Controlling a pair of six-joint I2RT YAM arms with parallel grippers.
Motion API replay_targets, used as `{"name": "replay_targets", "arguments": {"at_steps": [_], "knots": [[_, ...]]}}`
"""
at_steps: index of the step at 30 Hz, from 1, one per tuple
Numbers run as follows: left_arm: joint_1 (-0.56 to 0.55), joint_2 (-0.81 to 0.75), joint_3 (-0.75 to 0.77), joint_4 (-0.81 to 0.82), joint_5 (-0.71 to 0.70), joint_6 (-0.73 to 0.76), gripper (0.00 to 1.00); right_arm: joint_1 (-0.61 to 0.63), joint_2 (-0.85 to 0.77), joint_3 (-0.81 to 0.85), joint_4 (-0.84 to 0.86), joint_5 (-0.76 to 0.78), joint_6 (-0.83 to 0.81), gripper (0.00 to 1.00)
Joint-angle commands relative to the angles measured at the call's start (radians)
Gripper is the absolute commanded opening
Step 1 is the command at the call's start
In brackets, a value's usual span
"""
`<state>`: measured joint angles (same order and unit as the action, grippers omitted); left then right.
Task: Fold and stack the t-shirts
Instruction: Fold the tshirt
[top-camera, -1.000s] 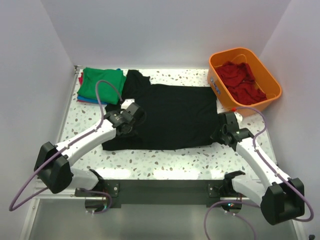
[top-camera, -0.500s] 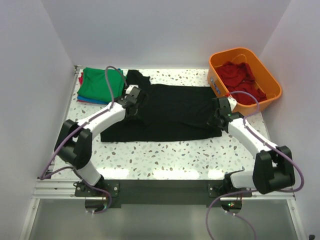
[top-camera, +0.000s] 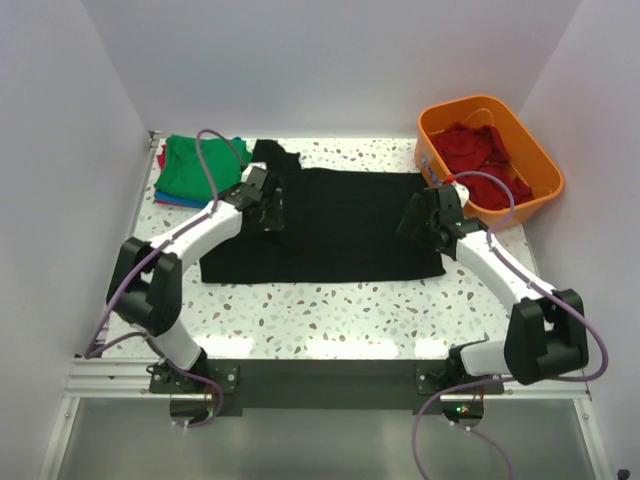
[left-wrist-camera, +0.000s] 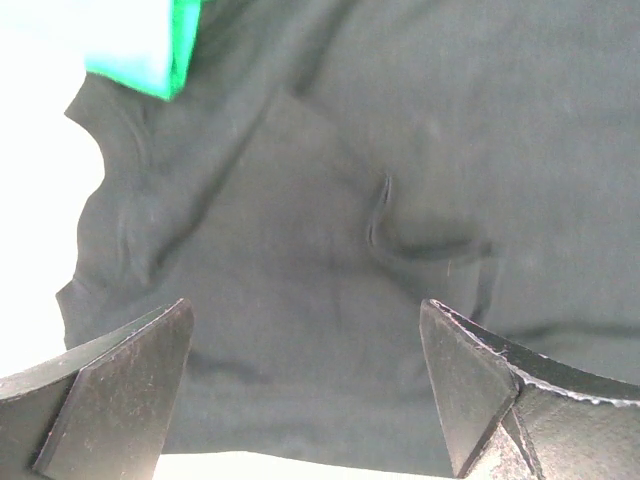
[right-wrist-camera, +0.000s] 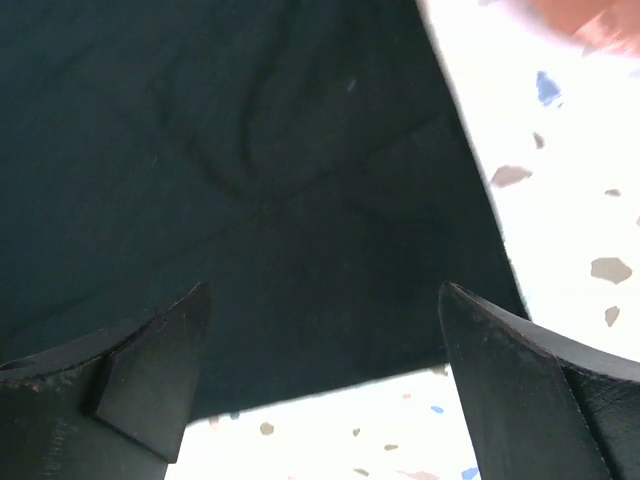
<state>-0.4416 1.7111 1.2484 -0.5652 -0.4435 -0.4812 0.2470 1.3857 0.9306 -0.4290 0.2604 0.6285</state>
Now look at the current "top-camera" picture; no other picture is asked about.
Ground orange plastic bin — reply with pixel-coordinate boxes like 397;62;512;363
414;95;564;230

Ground blue folded t-shirt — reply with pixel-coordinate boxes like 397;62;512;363
152;135;242;207

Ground green folded t-shirt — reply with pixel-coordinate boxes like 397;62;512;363
153;133;254;204

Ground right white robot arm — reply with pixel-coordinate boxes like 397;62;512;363
397;185;589;393

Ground aluminium front rail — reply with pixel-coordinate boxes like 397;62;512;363
63;358;591;400

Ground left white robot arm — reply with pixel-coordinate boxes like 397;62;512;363
106;164;284;393

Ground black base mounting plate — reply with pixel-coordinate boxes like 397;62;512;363
148;358;507;417

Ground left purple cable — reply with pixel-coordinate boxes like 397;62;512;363
85;128;251;441

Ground black t-shirt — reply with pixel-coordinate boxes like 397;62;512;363
199;139;445;285

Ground red t-shirts in bin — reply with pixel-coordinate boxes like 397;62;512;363
432;123;534;210

